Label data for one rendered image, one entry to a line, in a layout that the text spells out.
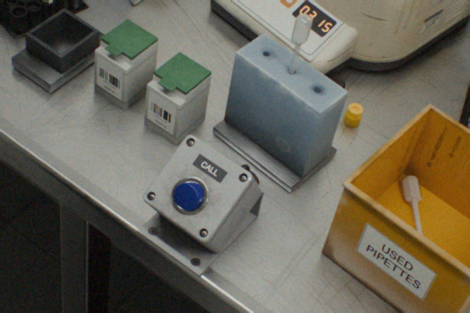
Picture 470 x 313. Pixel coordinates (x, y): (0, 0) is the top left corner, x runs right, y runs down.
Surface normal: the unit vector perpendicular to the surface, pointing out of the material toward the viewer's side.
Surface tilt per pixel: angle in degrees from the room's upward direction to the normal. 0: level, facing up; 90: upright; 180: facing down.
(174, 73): 0
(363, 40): 90
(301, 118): 90
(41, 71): 0
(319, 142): 90
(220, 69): 0
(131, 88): 90
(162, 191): 30
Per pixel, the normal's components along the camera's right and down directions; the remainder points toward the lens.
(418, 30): 0.68, 0.61
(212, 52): 0.13, -0.65
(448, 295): -0.65, 0.52
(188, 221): -0.18, -0.29
